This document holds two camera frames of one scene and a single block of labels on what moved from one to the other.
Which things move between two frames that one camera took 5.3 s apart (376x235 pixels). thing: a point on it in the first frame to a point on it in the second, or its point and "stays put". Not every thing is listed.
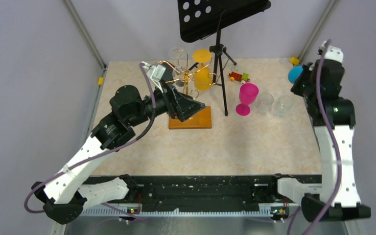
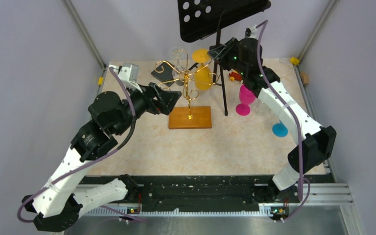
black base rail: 198,195 stays put
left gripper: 178,105 to 166,101
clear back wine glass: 178,53 stays put
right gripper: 307,70 to 230,45
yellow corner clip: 294,60 stays put
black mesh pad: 168,74 stays put
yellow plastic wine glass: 202,80 stays put
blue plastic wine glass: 294,72 to 280,129
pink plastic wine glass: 248,92 stays put
